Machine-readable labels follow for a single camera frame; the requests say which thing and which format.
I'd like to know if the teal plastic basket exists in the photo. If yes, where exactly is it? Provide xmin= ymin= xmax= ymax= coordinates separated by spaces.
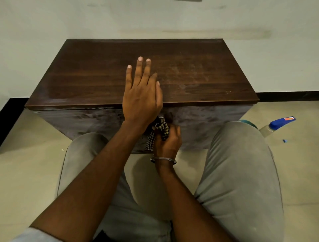
xmin=238 ymin=119 xmax=259 ymax=130

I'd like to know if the person's right leg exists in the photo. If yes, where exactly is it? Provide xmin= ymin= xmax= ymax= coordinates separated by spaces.
xmin=194 ymin=120 xmax=285 ymax=242

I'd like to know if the white shirt sleeve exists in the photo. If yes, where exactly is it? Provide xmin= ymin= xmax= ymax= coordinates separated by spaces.
xmin=11 ymin=226 xmax=63 ymax=242

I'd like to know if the silver bangle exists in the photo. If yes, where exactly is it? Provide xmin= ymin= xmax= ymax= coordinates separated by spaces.
xmin=150 ymin=156 xmax=178 ymax=165

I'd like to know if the person's right forearm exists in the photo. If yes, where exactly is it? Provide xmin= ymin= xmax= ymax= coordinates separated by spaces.
xmin=155 ymin=160 xmax=238 ymax=242

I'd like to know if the person's right hand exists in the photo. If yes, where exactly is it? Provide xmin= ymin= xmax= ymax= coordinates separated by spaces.
xmin=152 ymin=123 xmax=183 ymax=161

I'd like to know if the person's left leg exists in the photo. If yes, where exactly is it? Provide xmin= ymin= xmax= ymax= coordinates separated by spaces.
xmin=56 ymin=132 xmax=173 ymax=242

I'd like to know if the person's left forearm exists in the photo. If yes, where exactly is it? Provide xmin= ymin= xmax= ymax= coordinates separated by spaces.
xmin=30 ymin=120 xmax=148 ymax=242

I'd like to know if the person's leg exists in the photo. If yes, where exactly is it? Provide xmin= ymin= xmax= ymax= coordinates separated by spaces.
xmin=56 ymin=132 xmax=173 ymax=242
xmin=194 ymin=120 xmax=285 ymax=242

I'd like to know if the blue-capped spray bottle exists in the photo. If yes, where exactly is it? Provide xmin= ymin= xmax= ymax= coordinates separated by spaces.
xmin=258 ymin=115 xmax=297 ymax=138

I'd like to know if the checkered cloth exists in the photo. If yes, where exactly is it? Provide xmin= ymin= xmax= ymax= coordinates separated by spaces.
xmin=145 ymin=121 xmax=171 ymax=152

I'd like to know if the black skirting board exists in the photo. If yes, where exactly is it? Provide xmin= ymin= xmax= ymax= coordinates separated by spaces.
xmin=0 ymin=91 xmax=319 ymax=147

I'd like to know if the dark wooden cabinet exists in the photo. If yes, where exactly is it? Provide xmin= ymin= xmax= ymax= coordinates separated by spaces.
xmin=24 ymin=39 xmax=261 ymax=154

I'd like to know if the person's left hand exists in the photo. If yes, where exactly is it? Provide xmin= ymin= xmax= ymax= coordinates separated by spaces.
xmin=122 ymin=56 xmax=164 ymax=128

